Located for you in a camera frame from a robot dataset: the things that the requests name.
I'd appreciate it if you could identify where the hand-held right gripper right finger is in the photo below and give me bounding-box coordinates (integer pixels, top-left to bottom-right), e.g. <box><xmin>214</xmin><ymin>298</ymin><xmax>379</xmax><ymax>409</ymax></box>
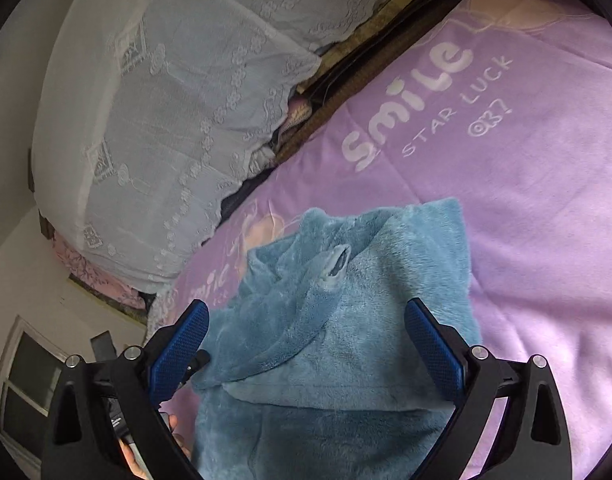
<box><xmin>405</xmin><ymin>298</ymin><xmax>574</xmax><ymax>480</ymax></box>

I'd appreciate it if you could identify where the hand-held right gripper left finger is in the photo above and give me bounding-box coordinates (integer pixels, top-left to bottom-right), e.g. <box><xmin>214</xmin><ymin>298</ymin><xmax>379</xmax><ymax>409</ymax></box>
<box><xmin>40</xmin><ymin>299</ymin><xmax>211</xmax><ymax>480</ymax></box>

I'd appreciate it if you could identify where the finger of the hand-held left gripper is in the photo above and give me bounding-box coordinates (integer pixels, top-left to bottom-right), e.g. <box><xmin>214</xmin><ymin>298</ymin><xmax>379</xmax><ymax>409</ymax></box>
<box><xmin>178</xmin><ymin>350</ymin><xmax>211</xmax><ymax>386</ymax></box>

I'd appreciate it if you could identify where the blue fleece garment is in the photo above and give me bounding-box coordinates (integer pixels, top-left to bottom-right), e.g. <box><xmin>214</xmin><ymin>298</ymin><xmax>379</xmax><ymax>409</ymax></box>
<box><xmin>188</xmin><ymin>197</ymin><xmax>484</xmax><ymax>480</ymax></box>

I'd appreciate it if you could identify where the person's left hand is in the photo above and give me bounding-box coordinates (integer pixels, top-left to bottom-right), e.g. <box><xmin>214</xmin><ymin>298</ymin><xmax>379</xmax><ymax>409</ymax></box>
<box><xmin>118</xmin><ymin>412</ymin><xmax>193</xmax><ymax>480</ymax></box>

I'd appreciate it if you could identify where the pink floral bedding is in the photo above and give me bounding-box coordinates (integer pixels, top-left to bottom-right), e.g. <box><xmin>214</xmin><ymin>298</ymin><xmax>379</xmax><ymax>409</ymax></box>
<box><xmin>53</xmin><ymin>230</ymin><xmax>147</xmax><ymax>311</ymax></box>

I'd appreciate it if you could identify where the white framed window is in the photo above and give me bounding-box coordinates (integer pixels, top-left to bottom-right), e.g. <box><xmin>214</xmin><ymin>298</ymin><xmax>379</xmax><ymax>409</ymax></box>
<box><xmin>0</xmin><ymin>315</ymin><xmax>69</xmax><ymax>476</ymax></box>

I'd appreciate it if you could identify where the purple printed blanket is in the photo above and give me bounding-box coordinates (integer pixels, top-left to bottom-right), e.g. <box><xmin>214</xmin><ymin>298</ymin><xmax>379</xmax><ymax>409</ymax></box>
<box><xmin>146</xmin><ymin>0</ymin><xmax>612</xmax><ymax>480</ymax></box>

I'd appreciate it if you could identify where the white lace cover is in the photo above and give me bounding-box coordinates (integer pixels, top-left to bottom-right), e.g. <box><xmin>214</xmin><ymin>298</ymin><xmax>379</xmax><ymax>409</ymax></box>
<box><xmin>31</xmin><ymin>0</ymin><xmax>449</xmax><ymax>293</ymax></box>

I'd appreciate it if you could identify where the pink striped cloth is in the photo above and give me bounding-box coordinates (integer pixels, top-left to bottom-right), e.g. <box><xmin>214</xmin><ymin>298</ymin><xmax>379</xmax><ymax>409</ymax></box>
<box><xmin>278</xmin><ymin>97</ymin><xmax>317</xmax><ymax>146</ymax></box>

